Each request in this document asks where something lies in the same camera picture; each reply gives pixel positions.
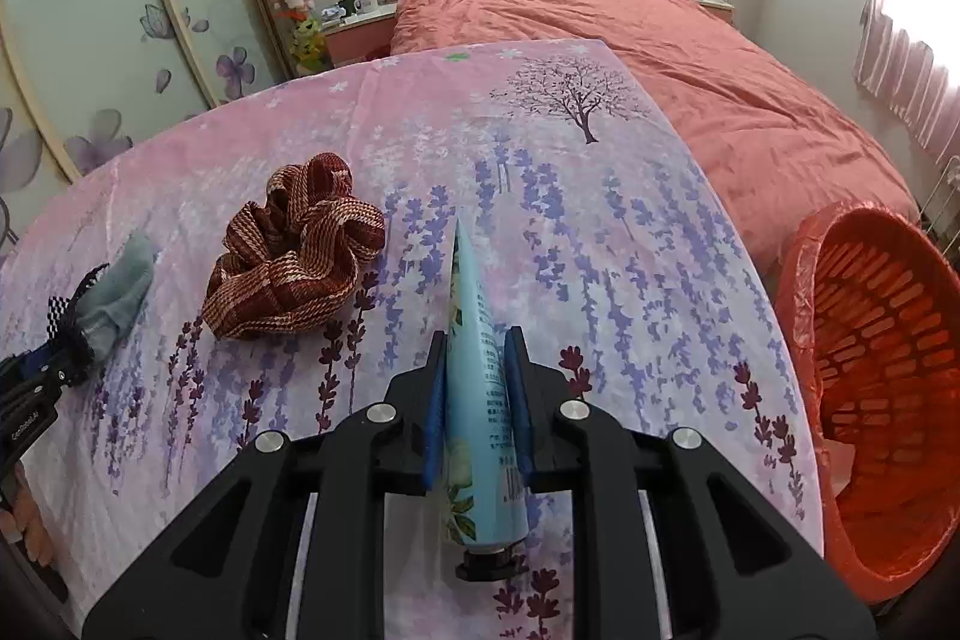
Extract yellow green plush toy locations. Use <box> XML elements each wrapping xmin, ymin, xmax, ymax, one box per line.
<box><xmin>290</xmin><ymin>17</ymin><xmax>332</xmax><ymax>76</ymax></box>

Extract orange plastic basket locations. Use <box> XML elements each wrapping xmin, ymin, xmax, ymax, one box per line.
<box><xmin>777</xmin><ymin>200</ymin><xmax>960</xmax><ymax>603</ymax></box>

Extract red laundry basket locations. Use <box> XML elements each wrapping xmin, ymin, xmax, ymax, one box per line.
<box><xmin>775</xmin><ymin>199</ymin><xmax>960</xmax><ymax>605</ymax></box>

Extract pink curtain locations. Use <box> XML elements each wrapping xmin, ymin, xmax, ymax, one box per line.
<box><xmin>854</xmin><ymin>0</ymin><xmax>960</xmax><ymax>170</ymax></box>

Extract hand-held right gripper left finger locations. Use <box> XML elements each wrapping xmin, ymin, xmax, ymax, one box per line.
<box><xmin>81</xmin><ymin>328</ymin><xmax>452</xmax><ymax>640</ymax></box>

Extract pink floral printed cloth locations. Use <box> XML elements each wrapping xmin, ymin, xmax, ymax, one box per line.
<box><xmin>0</xmin><ymin>38</ymin><xmax>827</xmax><ymax>640</ymax></box>

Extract pink nightstand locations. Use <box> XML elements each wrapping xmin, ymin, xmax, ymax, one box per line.
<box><xmin>678</xmin><ymin>0</ymin><xmax>737</xmax><ymax>27</ymax></box>
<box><xmin>322</xmin><ymin>5</ymin><xmax>399</xmax><ymax>68</ymax></box>

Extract blue floral hand cream tube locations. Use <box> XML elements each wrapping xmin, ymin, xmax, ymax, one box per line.
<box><xmin>443</xmin><ymin>217</ymin><xmax>538</xmax><ymax>582</ymax></box>

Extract black checkered lace cloth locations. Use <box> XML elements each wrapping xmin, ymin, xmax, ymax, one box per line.
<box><xmin>46</xmin><ymin>264</ymin><xmax>110</xmax><ymax>368</ymax></box>

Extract white wire rack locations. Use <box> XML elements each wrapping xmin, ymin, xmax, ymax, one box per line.
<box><xmin>918</xmin><ymin>155</ymin><xmax>960</xmax><ymax>230</ymax></box>

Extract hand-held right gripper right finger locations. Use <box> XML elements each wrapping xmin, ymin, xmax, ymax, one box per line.
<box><xmin>503</xmin><ymin>325</ymin><xmax>878</xmax><ymax>640</ymax></box>

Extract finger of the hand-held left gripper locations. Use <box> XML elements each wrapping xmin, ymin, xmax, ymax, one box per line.
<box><xmin>22</xmin><ymin>342</ymin><xmax>92</xmax><ymax>387</ymax></box>

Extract grey cloth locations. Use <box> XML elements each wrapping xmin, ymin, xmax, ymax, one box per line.
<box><xmin>75</xmin><ymin>232</ymin><xmax>159</xmax><ymax>360</ymax></box>

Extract red checked scrunchie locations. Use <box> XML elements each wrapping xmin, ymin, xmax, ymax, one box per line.
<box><xmin>200</xmin><ymin>152</ymin><xmax>388</xmax><ymax>342</ymax></box>

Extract orange duvet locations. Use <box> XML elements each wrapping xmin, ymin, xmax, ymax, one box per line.
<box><xmin>389</xmin><ymin>0</ymin><xmax>920</xmax><ymax>271</ymax></box>

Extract flower print wardrobe doors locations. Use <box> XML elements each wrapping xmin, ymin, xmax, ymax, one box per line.
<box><xmin>0</xmin><ymin>0</ymin><xmax>295</xmax><ymax>268</ymax></box>

